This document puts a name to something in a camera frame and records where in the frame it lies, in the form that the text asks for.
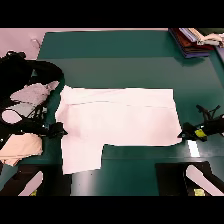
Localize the white garment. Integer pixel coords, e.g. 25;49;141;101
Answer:
179;28;224;48

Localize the purple garment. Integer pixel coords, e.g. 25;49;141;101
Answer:
181;45;212;60

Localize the white shirt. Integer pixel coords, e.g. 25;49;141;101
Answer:
54;84;184;176

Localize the beige garment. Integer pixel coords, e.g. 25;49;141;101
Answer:
0;132;45;167

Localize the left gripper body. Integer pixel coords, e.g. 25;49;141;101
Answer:
45;121;69;139

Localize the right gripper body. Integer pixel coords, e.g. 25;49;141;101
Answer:
177;121;208;141

